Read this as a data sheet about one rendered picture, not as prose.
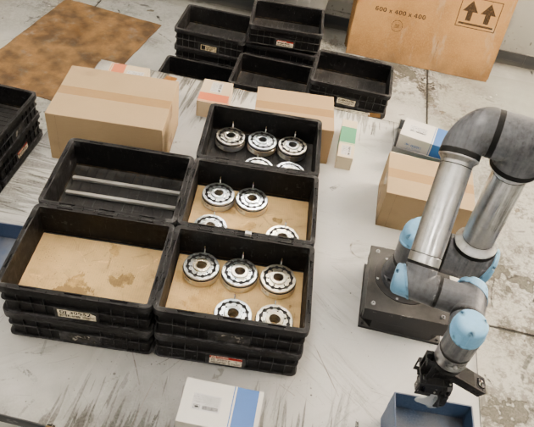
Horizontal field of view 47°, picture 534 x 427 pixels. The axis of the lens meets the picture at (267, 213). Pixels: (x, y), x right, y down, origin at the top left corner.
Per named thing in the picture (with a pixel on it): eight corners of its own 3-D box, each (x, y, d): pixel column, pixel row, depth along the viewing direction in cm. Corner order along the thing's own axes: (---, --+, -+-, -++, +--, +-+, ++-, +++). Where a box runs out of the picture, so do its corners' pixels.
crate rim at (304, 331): (314, 251, 175) (314, 245, 174) (308, 339, 154) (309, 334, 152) (175, 229, 175) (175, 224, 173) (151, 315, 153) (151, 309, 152)
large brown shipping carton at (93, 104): (178, 124, 241) (179, 81, 227) (162, 174, 220) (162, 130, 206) (77, 108, 240) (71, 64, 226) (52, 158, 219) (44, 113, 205)
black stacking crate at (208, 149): (315, 146, 224) (321, 121, 216) (312, 202, 203) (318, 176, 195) (209, 129, 224) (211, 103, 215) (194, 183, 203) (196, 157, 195)
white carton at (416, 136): (447, 150, 250) (454, 133, 243) (442, 167, 241) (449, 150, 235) (400, 135, 253) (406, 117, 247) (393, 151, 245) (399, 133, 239)
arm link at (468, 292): (447, 264, 143) (439, 299, 136) (495, 280, 141) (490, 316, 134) (437, 285, 149) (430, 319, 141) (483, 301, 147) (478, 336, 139)
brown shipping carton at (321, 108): (325, 129, 250) (333, 97, 239) (325, 163, 235) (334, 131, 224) (253, 119, 249) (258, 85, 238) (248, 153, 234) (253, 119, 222)
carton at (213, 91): (203, 93, 258) (204, 78, 252) (231, 98, 258) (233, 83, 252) (196, 115, 246) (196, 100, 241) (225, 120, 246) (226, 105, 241)
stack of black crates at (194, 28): (249, 68, 377) (255, 17, 353) (239, 94, 356) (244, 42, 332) (186, 54, 379) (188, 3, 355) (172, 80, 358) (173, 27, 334)
